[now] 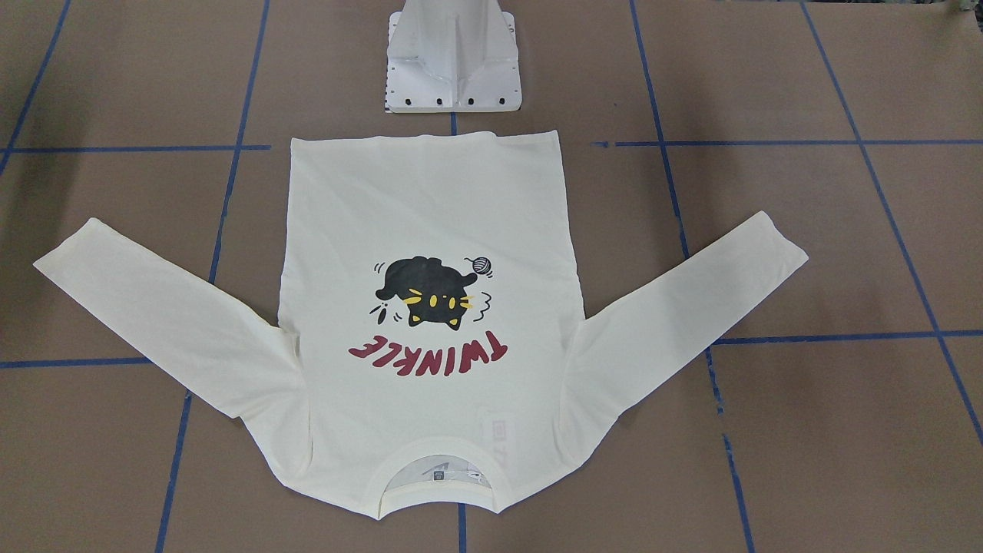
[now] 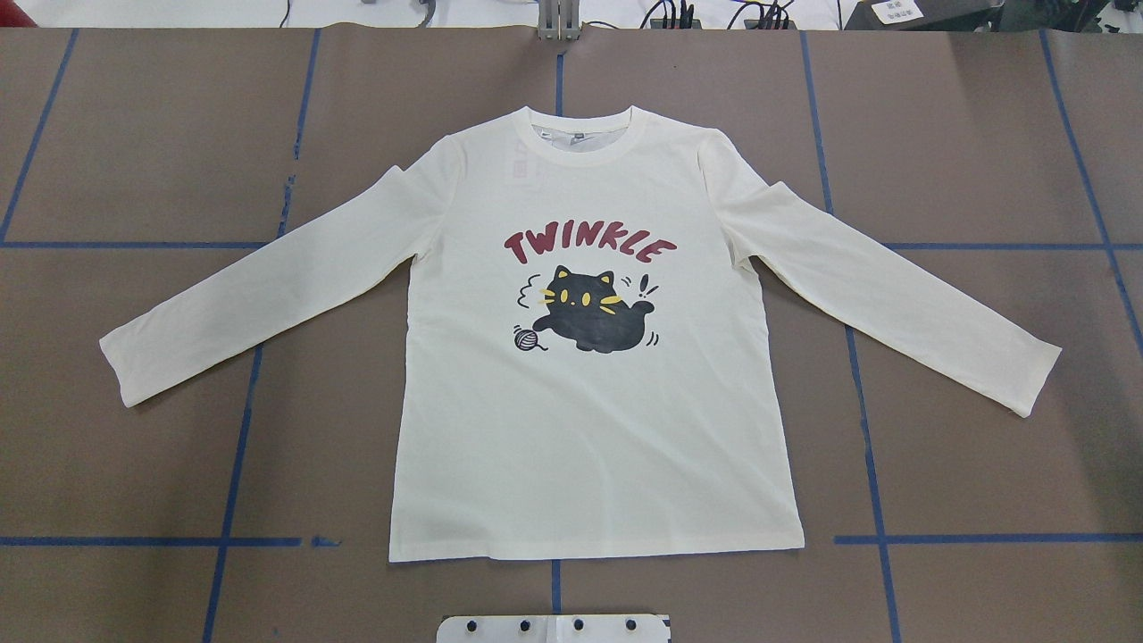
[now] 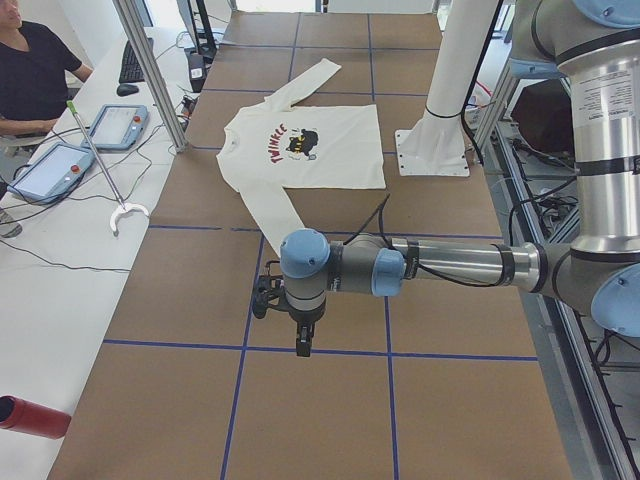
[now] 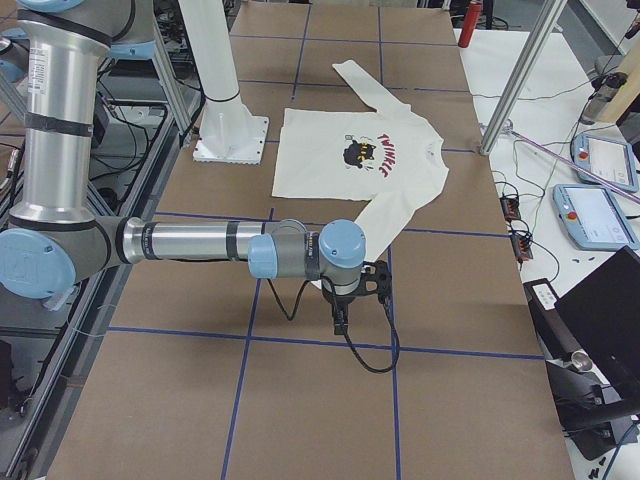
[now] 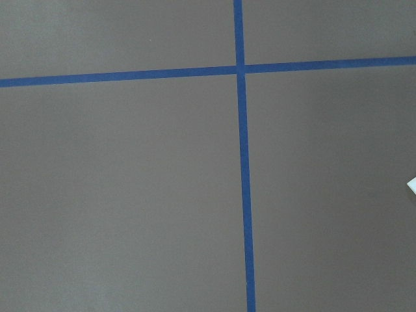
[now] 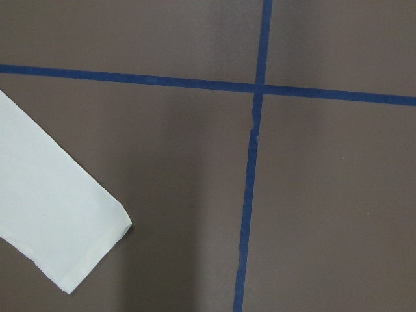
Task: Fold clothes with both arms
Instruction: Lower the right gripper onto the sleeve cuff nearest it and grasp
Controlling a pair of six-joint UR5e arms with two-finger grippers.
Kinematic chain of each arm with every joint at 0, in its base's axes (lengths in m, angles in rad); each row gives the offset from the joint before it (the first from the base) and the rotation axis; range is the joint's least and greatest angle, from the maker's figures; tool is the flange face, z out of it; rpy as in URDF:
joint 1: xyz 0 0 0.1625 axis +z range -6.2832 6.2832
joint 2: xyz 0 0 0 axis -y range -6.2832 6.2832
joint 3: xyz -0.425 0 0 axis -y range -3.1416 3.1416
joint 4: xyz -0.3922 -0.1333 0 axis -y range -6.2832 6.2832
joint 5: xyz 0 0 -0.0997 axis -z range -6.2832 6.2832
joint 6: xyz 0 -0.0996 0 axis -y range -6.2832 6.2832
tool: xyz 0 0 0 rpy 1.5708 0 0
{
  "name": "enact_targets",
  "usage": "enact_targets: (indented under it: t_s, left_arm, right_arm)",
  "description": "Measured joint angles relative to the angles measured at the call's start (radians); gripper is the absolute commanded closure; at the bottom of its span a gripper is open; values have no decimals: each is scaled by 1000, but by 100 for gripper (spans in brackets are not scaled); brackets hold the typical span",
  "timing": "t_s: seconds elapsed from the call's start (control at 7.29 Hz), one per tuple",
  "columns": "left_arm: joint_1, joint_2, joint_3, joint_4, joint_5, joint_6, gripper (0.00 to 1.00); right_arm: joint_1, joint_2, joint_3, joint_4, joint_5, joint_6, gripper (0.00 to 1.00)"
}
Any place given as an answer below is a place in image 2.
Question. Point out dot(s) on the cream long-sleeve cat shirt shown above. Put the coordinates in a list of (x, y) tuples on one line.
[(587, 364)]

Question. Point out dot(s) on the grey aluminium frame post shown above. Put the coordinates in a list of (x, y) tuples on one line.
[(559, 20)]

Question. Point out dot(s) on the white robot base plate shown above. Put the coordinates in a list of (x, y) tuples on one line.
[(556, 628)]

